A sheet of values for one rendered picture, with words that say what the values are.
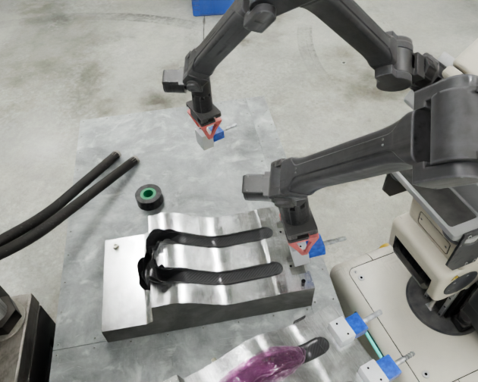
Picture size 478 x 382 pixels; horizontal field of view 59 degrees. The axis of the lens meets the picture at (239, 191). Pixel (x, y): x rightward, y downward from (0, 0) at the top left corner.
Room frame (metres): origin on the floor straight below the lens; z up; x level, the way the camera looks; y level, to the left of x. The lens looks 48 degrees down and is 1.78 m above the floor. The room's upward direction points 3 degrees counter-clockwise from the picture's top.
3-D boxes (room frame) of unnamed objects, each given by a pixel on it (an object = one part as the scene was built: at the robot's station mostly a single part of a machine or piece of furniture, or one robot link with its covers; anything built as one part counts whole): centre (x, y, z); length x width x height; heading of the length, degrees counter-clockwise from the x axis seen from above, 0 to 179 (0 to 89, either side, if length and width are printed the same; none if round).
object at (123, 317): (0.58, 0.10, 0.87); 0.50 x 0.26 x 0.14; 98
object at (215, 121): (0.99, 0.08, 0.98); 0.07 x 0.07 x 0.09; 29
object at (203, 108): (1.00, 0.09, 1.06); 0.10 x 0.07 x 0.07; 29
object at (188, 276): (0.58, 0.08, 0.92); 0.35 x 0.16 x 0.09; 98
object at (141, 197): (0.86, 0.27, 0.82); 0.08 x 0.08 x 0.04
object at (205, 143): (1.02, 0.05, 0.93); 0.13 x 0.05 x 0.05; 119
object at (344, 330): (0.41, -0.25, 0.86); 0.13 x 0.05 x 0.05; 115
